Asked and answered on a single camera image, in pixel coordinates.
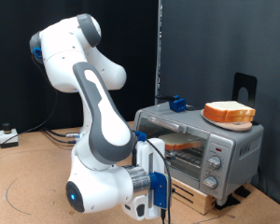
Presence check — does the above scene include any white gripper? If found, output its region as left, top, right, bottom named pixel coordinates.
left=122, top=138, right=175, bottom=222

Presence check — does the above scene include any white bread slice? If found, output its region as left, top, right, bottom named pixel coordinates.
left=203, top=100, right=257, bottom=119
left=203, top=109, right=256, bottom=124
left=158, top=133, right=203, bottom=152

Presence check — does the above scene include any black spatula with blue block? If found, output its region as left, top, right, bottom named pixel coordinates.
left=154, top=94, right=203, bottom=114

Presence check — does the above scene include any silver oven knob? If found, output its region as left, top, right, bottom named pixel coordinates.
left=207, top=155, right=223, bottom=171
left=203, top=175, right=219, bottom=190

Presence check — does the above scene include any silver toaster oven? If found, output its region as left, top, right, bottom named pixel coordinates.
left=133, top=101, right=265, bottom=207

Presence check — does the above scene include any wooden slatted block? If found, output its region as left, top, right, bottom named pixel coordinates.
left=169, top=176, right=217, bottom=217

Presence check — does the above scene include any black foam pad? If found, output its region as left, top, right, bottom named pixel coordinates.
left=233, top=185, right=252, bottom=199
left=214, top=194, right=242, bottom=211

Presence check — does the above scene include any black metal bookend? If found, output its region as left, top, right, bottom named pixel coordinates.
left=231, top=72, right=261, bottom=126

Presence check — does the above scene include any vertical aluminium pole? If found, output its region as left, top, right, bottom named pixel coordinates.
left=154, top=0, right=163, bottom=105

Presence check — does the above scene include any emergency stop button box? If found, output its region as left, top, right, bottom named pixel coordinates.
left=0, top=122, right=20, bottom=149

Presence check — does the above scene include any wire oven rack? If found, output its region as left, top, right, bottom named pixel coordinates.
left=169, top=146, right=206, bottom=169

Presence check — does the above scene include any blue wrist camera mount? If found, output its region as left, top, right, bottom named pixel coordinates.
left=148, top=171, right=169, bottom=210

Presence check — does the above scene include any blue cable clip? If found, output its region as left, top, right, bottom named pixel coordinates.
left=31, top=46, right=44, bottom=63
left=134, top=130, right=147, bottom=143

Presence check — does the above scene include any black base cable silver connector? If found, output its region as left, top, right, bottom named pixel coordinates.
left=41, top=127, right=82, bottom=139

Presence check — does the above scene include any long black hanging cable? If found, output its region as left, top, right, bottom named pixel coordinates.
left=0, top=55, right=59, bottom=163

